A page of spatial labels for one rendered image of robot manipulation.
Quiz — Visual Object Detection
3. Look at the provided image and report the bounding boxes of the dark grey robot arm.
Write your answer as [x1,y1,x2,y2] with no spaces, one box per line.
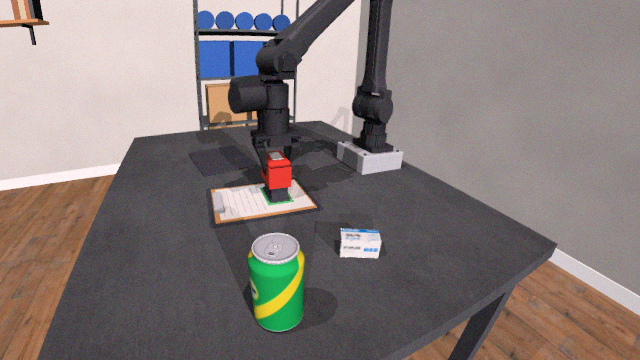
[228,0,394,154]

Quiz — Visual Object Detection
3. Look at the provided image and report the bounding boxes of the green drink can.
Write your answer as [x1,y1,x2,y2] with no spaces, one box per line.
[248,233,304,332]

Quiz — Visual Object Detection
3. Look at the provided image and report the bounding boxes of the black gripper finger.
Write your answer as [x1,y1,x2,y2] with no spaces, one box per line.
[252,142,267,175]
[284,145,300,163]

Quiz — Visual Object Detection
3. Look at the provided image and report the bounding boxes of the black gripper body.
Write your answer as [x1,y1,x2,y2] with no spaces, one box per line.
[250,108,301,148]

